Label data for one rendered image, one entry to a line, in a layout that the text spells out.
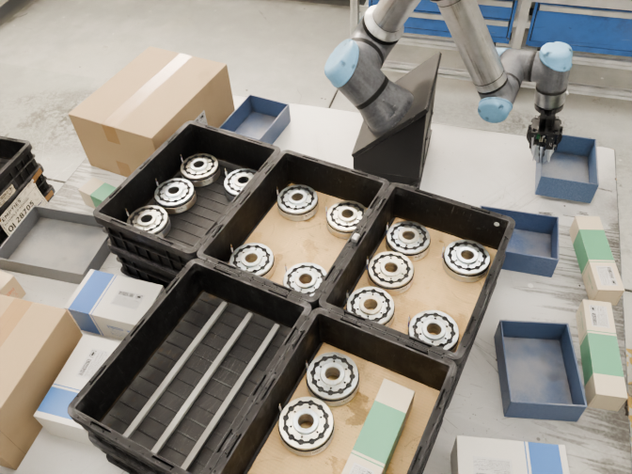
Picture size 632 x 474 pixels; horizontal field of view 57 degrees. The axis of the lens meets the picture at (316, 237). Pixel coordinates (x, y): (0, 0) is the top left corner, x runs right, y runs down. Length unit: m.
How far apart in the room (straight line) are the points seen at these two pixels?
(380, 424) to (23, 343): 0.76
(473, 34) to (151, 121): 0.90
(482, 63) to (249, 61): 2.42
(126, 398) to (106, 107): 0.92
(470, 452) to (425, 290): 0.36
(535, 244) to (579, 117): 1.78
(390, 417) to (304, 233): 0.53
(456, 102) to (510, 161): 1.47
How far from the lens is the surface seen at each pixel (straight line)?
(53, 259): 1.73
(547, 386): 1.40
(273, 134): 1.88
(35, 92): 3.86
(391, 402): 1.11
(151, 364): 1.28
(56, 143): 3.39
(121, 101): 1.86
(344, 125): 1.95
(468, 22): 1.37
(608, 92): 3.34
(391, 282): 1.30
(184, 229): 1.50
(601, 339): 1.44
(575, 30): 3.18
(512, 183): 1.80
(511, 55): 1.59
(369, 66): 1.59
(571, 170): 1.86
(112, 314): 1.43
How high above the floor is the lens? 1.89
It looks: 48 degrees down
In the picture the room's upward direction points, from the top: 4 degrees counter-clockwise
